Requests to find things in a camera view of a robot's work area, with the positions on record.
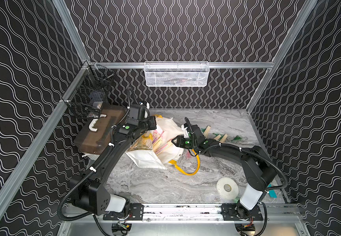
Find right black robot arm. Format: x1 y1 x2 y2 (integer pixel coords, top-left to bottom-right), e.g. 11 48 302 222
171 124 287 220

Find white tote bag yellow handles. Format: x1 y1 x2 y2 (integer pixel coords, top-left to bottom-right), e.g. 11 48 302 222
125 115 201 176

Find white tape roll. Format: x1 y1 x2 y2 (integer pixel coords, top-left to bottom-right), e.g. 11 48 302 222
216 177 239 200

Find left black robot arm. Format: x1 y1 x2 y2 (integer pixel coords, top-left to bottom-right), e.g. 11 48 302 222
57 101 157 221

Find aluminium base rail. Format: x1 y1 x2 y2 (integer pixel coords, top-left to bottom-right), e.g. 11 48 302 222
58 203 310 236

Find pink folding fans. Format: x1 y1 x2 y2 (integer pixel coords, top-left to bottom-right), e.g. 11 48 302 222
141 130 170 154

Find black wire basket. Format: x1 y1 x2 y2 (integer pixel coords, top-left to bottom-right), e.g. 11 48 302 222
65 65 116 120

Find white wire mesh basket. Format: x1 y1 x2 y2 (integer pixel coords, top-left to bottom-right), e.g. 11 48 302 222
143 61 210 87

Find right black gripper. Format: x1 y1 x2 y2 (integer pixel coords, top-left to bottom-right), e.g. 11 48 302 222
170 135 197 150

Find teal flat stick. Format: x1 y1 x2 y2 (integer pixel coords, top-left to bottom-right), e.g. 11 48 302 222
268 190 277 198

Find green folding fan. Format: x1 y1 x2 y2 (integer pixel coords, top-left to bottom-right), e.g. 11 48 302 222
219 134 242 143
203 125 211 138
214 135 222 141

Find white storage box brown lid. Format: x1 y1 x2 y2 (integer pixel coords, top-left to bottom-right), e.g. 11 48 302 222
74 104 127 155

